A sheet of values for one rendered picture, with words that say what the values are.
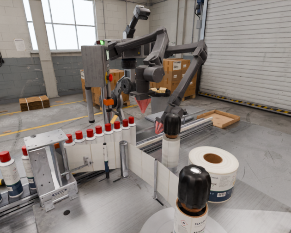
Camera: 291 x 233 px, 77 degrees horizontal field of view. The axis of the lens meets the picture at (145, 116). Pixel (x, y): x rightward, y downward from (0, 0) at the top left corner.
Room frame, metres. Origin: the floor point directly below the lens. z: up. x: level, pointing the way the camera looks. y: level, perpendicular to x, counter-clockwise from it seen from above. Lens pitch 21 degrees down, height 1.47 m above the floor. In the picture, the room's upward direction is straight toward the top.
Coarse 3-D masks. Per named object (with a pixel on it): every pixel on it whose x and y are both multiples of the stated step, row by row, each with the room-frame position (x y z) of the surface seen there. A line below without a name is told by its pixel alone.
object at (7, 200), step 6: (198, 120) 1.44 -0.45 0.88; (210, 120) 1.44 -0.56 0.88; (186, 126) 1.32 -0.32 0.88; (198, 126) 1.32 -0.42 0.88; (180, 132) 1.21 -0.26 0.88; (150, 138) 1.11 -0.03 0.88; (138, 144) 1.03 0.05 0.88; (150, 144) 1.03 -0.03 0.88; (78, 174) 0.74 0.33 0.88; (24, 186) 0.65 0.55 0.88; (6, 192) 0.62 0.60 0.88; (24, 192) 0.62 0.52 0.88; (30, 192) 0.62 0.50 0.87; (36, 192) 0.62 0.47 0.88; (6, 198) 0.58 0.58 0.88; (12, 198) 0.58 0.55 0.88; (18, 198) 0.58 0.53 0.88; (0, 204) 0.55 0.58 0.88; (6, 204) 0.55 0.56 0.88
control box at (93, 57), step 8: (88, 48) 0.87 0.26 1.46; (96, 48) 0.87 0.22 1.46; (104, 48) 0.92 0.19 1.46; (88, 56) 0.87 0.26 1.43; (96, 56) 0.87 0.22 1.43; (104, 56) 0.90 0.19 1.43; (88, 64) 0.87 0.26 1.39; (96, 64) 0.87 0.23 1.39; (104, 64) 0.88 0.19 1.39; (88, 72) 0.87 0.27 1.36; (96, 72) 0.87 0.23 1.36; (104, 72) 0.88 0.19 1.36; (88, 80) 0.87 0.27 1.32; (96, 80) 0.87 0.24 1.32; (104, 80) 0.88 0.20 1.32
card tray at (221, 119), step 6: (204, 114) 1.65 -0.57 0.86; (210, 114) 1.71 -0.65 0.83; (216, 114) 1.71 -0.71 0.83; (222, 114) 1.69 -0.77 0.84; (228, 114) 1.65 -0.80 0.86; (216, 120) 1.55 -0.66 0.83; (222, 120) 1.55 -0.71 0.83; (228, 120) 1.55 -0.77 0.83; (234, 120) 1.50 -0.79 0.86; (216, 126) 1.42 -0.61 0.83; (222, 126) 1.38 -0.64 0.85
